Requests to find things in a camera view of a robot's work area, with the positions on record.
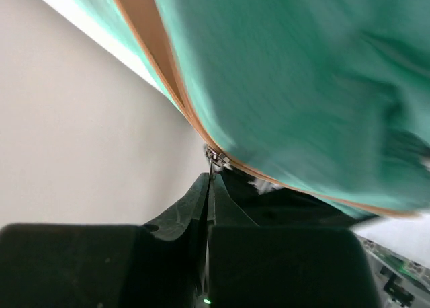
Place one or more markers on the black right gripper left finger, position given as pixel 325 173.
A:
pixel 157 264

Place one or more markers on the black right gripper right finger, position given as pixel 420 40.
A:
pixel 291 266

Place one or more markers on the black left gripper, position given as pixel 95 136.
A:
pixel 284 206

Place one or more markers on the metal zipper slider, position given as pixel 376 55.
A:
pixel 217 161

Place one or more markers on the orange and teal hooded jacket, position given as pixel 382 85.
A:
pixel 326 97

